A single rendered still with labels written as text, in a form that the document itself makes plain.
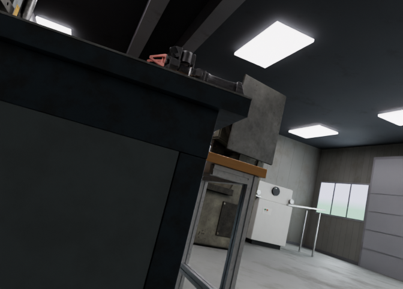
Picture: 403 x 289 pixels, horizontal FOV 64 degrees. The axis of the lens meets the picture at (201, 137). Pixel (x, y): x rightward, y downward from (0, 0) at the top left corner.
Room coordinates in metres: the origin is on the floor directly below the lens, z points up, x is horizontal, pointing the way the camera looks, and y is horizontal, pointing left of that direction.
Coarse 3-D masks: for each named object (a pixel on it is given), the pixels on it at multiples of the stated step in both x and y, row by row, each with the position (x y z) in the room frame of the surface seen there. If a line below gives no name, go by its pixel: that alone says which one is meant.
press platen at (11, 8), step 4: (0, 0) 1.35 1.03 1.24; (4, 0) 1.38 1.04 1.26; (8, 0) 1.42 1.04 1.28; (0, 4) 1.40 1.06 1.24; (4, 4) 1.40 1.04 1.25; (8, 4) 1.44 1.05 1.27; (4, 8) 1.43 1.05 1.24; (8, 8) 1.45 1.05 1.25; (12, 8) 1.49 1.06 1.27; (8, 12) 1.46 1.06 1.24; (12, 12) 1.50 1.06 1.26
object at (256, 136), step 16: (256, 80) 4.37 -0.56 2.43; (256, 96) 4.41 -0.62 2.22; (272, 96) 4.56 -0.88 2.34; (256, 112) 4.44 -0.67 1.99; (272, 112) 4.60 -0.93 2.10; (224, 128) 4.54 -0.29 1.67; (240, 128) 4.33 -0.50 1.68; (256, 128) 4.47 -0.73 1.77; (272, 128) 4.63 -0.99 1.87; (224, 144) 4.70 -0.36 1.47; (240, 144) 4.36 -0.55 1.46; (256, 144) 4.51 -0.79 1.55; (272, 144) 4.67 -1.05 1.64; (240, 160) 4.76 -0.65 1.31; (256, 160) 4.91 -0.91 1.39; (272, 160) 4.70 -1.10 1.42; (208, 192) 4.53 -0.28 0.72; (224, 192) 4.58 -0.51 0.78; (256, 192) 4.98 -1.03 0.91; (208, 208) 4.56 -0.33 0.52; (224, 208) 4.69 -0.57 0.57; (208, 224) 4.60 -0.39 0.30; (224, 224) 4.73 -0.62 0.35; (208, 240) 4.63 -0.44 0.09; (224, 240) 4.78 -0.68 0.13
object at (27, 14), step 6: (24, 0) 1.52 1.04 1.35; (30, 0) 1.52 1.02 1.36; (36, 0) 1.55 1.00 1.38; (24, 6) 1.52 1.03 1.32; (30, 6) 1.53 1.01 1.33; (18, 12) 1.53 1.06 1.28; (24, 12) 1.52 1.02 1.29; (30, 12) 1.54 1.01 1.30; (24, 18) 1.53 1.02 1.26; (30, 18) 1.56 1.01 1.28
